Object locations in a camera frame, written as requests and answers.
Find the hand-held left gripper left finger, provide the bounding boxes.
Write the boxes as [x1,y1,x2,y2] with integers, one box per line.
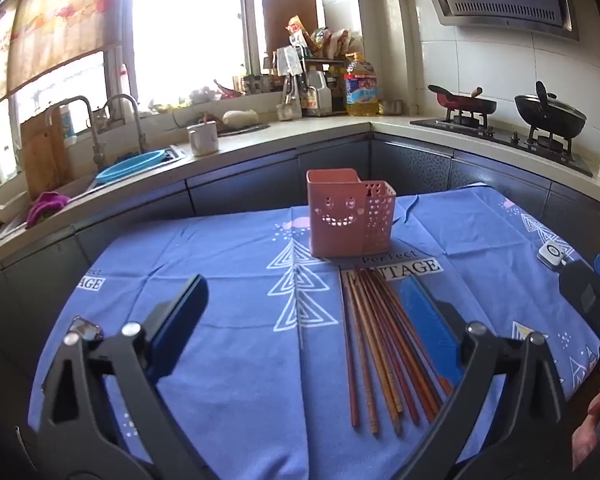
[35,274,216,480]

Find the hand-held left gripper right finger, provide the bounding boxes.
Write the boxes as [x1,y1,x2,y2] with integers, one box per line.
[399,276,574,480]

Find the bundle of wooden chopsticks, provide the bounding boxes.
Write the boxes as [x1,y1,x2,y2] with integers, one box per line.
[337,264,453,436]

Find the pink plastic utensil holder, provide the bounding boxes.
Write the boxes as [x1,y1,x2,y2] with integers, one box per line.
[306,168,397,259]

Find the person's right hand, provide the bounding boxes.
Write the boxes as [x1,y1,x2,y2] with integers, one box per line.
[571,388,600,472]

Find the small white square device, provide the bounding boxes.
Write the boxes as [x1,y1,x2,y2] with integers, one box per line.
[537,242,569,269]

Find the blue printed tablecloth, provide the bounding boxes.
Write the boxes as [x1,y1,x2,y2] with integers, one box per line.
[27,182,600,480]

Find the black wok with lid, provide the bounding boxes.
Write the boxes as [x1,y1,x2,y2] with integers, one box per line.
[514,80,588,139]

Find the black gas stove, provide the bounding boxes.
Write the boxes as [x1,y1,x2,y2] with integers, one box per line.
[410,114,595,178]

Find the blue plastic basin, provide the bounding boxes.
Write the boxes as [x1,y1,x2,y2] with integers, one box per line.
[95,150,166,185]

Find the pink cloth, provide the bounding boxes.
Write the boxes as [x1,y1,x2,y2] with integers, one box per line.
[26,191,72,229]

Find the steel kitchen sink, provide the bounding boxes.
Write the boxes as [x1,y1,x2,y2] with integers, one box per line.
[0,144,187,243]

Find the white mug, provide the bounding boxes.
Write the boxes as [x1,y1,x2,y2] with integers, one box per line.
[187,121,220,157]

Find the red frying pan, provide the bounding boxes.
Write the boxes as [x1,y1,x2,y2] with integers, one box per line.
[427,84,498,117]

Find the steel kitchen faucet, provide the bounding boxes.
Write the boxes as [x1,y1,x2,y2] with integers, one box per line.
[102,92,148,154]
[47,95,107,172]

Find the wooden cutting board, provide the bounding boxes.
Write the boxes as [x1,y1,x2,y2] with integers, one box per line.
[20,109,74,202]

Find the pale round dough lump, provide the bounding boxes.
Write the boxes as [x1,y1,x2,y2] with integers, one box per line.
[223,108,259,129]

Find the yellow cooking oil bottle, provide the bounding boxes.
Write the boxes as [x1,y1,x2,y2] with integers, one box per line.
[344,52,381,117]

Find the white garlic bulbs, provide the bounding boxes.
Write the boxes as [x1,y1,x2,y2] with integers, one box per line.
[189,86,222,107]

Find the white plastic bottle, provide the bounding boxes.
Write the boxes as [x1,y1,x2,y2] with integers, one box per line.
[307,71,329,117]

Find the black spice rack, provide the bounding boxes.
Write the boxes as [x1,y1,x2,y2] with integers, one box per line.
[302,57,349,117]

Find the clear food bags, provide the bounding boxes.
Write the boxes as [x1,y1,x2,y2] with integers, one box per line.
[310,27,365,59]

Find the white hanging utensil caddy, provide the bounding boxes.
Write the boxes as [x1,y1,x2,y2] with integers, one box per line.
[275,45,306,122]

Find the orange snack bag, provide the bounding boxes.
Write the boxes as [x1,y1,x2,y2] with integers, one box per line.
[286,15,312,50]

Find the brown board panel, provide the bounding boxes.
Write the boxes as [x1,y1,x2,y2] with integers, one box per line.
[260,0,319,61]

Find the patterned window blind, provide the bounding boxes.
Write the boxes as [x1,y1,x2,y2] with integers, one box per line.
[0,0,131,111]

